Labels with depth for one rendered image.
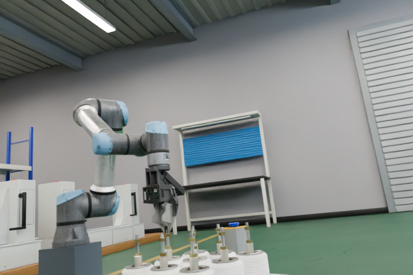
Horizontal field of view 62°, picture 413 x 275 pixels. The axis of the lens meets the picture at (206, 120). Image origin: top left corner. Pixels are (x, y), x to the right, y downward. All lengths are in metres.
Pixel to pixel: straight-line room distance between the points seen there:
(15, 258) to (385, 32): 5.98
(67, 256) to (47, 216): 2.40
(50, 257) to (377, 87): 5.54
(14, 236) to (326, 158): 4.63
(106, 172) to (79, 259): 0.37
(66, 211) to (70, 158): 6.52
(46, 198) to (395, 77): 5.31
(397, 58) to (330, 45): 1.09
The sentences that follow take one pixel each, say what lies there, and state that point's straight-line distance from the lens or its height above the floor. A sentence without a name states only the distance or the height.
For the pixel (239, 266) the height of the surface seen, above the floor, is 0.24.
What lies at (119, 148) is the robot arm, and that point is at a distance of 1.21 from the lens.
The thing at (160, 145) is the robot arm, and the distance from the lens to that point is 1.16.
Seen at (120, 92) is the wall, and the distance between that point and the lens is 7.67.
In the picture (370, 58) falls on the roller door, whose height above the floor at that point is 2.48.
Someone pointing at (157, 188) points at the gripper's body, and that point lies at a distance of 1.12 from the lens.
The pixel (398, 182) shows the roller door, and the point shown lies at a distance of 6.11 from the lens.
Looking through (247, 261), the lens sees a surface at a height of 0.24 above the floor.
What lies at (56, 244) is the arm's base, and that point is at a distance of 1.63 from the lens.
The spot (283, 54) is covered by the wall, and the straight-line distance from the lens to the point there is 6.65.
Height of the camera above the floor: 0.40
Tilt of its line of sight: 14 degrees up
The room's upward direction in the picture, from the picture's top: 6 degrees counter-clockwise
